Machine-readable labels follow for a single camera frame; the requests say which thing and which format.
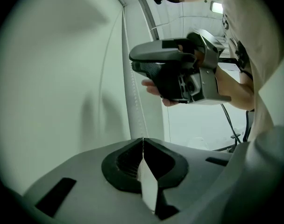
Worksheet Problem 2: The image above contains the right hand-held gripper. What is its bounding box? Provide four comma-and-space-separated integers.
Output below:
129, 28, 232, 105

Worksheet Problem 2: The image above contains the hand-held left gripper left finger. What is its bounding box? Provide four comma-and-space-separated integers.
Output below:
11, 138, 155, 224

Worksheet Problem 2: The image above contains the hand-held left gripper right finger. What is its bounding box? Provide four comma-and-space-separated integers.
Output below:
143, 138, 232, 224

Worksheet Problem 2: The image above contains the white bead pull chain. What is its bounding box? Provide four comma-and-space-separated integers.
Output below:
127, 31, 145, 141

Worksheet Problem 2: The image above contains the white roller blind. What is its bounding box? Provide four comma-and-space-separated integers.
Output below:
0, 0, 133, 195

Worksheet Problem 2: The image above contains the person's right hand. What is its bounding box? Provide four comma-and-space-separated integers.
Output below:
142, 79, 188, 107

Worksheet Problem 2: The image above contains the bright ceiling light panel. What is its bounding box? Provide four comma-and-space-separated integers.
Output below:
209, 1, 224, 14

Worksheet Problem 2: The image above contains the person's beige shirt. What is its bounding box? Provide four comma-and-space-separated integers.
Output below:
212, 0, 284, 142

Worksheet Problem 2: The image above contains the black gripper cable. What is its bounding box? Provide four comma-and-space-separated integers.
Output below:
220, 103, 242, 145
242, 110, 253, 142

